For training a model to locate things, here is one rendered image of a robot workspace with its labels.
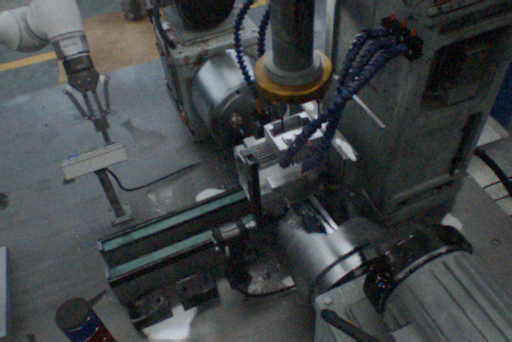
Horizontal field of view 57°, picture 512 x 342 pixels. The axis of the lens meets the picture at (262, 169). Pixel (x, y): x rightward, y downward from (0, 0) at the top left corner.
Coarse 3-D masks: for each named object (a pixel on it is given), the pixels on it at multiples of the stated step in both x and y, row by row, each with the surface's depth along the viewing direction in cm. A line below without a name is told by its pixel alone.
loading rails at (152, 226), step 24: (240, 192) 136; (168, 216) 131; (192, 216) 131; (216, 216) 135; (240, 216) 139; (264, 216) 128; (120, 240) 127; (144, 240) 128; (168, 240) 133; (192, 240) 125; (264, 240) 135; (120, 264) 131; (144, 264) 120; (168, 264) 123; (192, 264) 128; (216, 264) 133; (120, 288) 121; (144, 288) 126
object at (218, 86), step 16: (208, 64) 139; (224, 64) 136; (208, 80) 136; (224, 80) 132; (240, 80) 131; (192, 96) 144; (208, 96) 134; (224, 96) 130; (240, 96) 132; (208, 112) 134; (224, 112) 133; (240, 112) 136; (256, 112) 138; (272, 112) 136; (208, 128) 138; (224, 128) 137; (256, 128) 143; (224, 144) 142; (240, 144) 145
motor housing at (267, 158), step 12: (264, 144) 122; (240, 156) 121; (264, 156) 119; (276, 156) 119; (240, 168) 132; (264, 168) 118; (276, 168) 119; (288, 168) 120; (300, 168) 121; (324, 168) 122; (240, 180) 133; (264, 180) 118; (288, 180) 118; (300, 180) 120; (324, 180) 123; (264, 192) 118; (288, 192) 121; (300, 192) 122; (312, 192) 125; (264, 204) 120; (276, 204) 122
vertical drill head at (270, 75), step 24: (288, 0) 88; (312, 0) 90; (288, 24) 92; (312, 24) 94; (288, 48) 96; (312, 48) 99; (264, 72) 104; (288, 72) 100; (312, 72) 100; (264, 96) 103; (288, 96) 99; (312, 96) 100
